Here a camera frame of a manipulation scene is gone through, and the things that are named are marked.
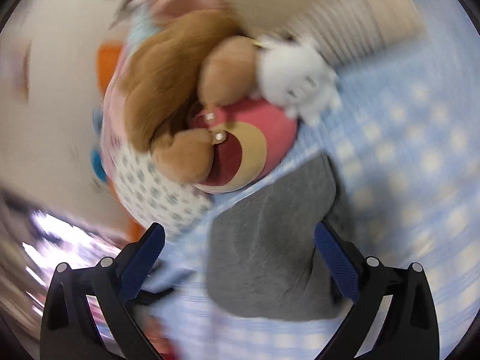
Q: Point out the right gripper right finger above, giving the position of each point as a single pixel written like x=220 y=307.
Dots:
x=410 y=329

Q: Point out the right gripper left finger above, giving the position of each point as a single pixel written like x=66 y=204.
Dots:
x=68 y=329

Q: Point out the grey zip sweater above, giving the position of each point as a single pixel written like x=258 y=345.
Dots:
x=262 y=259

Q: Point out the white floral pillow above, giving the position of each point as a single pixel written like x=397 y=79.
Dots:
x=149 y=197

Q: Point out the blue plaid bed blanket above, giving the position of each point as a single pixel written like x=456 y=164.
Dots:
x=406 y=143

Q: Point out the pink round plush cushion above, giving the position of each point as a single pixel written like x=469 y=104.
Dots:
x=254 y=136

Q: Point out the small white plush toy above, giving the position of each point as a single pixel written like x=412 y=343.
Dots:
x=293 y=75

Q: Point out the brown plush bear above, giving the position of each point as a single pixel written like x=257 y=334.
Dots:
x=201 y=58

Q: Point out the beige patchwork pillow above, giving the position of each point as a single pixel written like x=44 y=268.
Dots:
x=345 y=30

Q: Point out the pink hello kitty blanket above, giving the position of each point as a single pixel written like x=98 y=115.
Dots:
x=146 y=20

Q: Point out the orange sofa bed frame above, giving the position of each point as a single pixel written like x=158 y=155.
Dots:
x=108 y=54

